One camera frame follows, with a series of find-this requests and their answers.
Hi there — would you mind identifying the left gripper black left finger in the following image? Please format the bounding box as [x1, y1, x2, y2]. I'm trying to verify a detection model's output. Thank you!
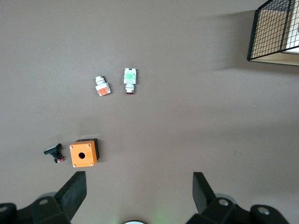
[30, 171, 88, 224]

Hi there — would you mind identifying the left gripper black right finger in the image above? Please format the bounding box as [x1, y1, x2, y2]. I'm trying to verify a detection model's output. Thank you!
[186, 172, 252, 224]

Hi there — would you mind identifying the red push button green block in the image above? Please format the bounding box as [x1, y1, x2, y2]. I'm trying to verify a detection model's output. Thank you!
[123, 68, 138, 95]

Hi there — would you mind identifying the white push button orange block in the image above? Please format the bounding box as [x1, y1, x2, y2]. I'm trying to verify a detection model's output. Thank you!
[94, 75, 111, 97]

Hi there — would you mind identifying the brown table cover sheet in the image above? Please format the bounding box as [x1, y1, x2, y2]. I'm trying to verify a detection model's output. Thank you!
[0, 0, 299, 224]

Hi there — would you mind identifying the orange button enclosure box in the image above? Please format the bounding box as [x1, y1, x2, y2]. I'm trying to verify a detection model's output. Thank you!
[69, 138, 100, 168]

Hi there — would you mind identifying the black switch white cap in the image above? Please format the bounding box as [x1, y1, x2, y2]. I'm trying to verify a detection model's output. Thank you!
[43, 143, 65, 164]

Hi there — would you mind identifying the black wire tray wooden base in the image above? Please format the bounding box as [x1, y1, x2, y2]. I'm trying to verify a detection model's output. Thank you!
[247, 0, 299, 67]

